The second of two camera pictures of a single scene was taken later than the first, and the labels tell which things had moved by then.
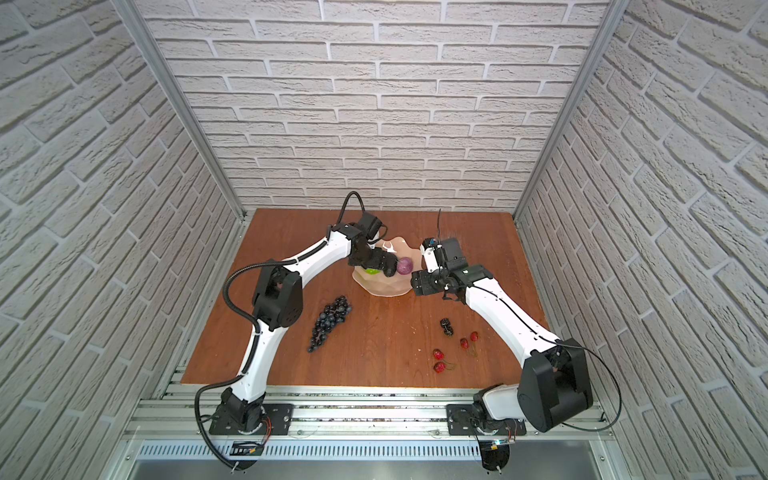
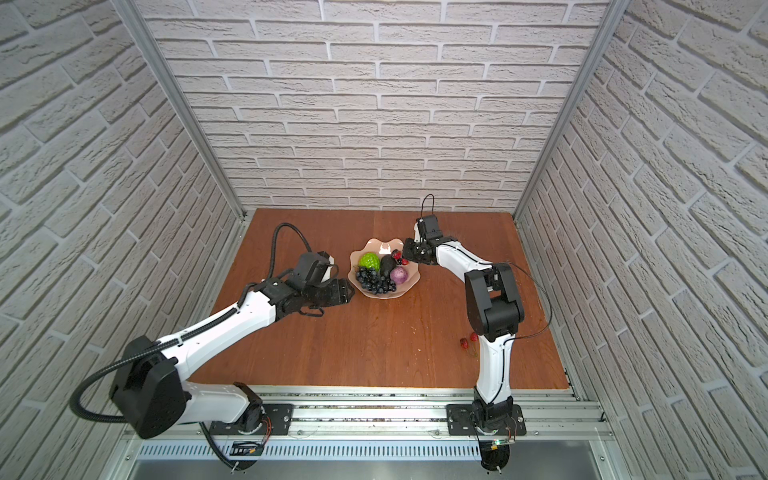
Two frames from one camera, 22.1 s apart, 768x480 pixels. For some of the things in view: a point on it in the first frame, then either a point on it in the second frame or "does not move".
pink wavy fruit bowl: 380,284 does not move
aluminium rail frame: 342,413 does not move
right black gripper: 423,283 → 408,251
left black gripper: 382,260 → 345,291
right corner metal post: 596,47 does not move
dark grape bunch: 334,314 → 371,280
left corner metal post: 134,16 does not move
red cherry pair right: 464,341 does not move
